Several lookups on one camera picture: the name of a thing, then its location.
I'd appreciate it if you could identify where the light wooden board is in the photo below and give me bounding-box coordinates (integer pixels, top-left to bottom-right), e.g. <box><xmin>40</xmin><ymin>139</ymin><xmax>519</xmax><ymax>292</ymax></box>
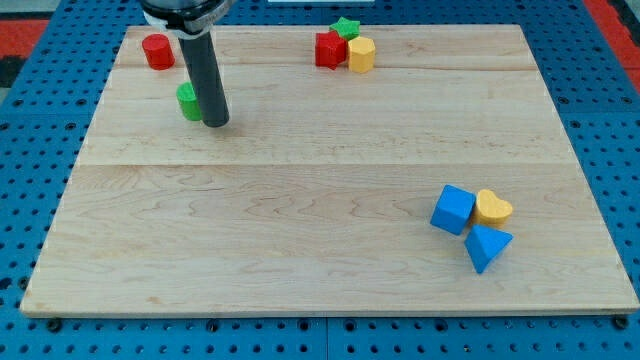
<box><xmin>21</xmin><ymin>25</ymin><xmax>639</xmax><ymax>318</ymax></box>

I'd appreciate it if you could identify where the blue cube block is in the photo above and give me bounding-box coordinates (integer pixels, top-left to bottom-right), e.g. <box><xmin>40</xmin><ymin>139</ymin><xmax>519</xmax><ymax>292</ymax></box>
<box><xmin>430</xmin><ymin>184</ymin><xmax>476</xmax><ymax>235</ymax></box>

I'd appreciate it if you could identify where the yellow heart block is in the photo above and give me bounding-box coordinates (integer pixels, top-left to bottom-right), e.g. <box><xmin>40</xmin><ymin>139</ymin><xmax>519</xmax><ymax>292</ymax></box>
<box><xmin>471</xmin><ymin>189</ymin><xmax>514</xmax><ymax>228</ymax></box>

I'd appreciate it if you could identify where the green star block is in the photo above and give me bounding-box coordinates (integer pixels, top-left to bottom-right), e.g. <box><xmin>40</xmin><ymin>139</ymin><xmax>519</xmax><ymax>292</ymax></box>
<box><xmin>329</xmin><ymin>17</ymin><xmax>360</xmax><ymax>41</ymax></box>

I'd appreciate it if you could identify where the red star block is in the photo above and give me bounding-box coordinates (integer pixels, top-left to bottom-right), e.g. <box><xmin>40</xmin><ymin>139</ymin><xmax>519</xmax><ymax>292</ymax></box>
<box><xmin>315</xmin><ymin>30</ymin><xmax>347</xmax><ymax>70</ymax></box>

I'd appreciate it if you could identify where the blue triangle block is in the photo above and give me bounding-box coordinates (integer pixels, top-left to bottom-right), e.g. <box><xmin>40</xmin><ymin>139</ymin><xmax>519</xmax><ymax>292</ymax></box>
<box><xmin>464</xmin><ymin>224</ymin><xmax>514</xmax><ymax>274</ymax></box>

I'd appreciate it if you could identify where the yellow hexagon block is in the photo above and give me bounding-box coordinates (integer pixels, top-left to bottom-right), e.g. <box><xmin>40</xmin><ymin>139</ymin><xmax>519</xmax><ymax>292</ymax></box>
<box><xmin>348</xmin><ymin>36</ymin><xmax>376</xmax><ymax>73</ymax></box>

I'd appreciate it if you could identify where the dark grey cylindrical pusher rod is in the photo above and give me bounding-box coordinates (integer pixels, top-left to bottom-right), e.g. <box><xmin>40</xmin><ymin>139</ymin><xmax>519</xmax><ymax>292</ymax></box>
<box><xmin>179</xmin><ymin>32</ymin><xmax>230</xmax><ymax>128</ymax></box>

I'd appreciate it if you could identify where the red cylinder block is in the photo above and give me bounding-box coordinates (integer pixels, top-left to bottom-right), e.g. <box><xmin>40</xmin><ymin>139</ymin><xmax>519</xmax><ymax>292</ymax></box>
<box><xmin>142</xmin><ymin>34</ymin><xmax>175</xmax><ymax>70</ymax></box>

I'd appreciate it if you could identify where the green cylinder block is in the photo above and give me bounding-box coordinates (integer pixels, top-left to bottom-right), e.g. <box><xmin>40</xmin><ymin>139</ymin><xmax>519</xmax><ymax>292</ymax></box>
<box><xmin>176</xmin><ymin>82</ymin><xmax>202</xmax><ymax>121</ymax></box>

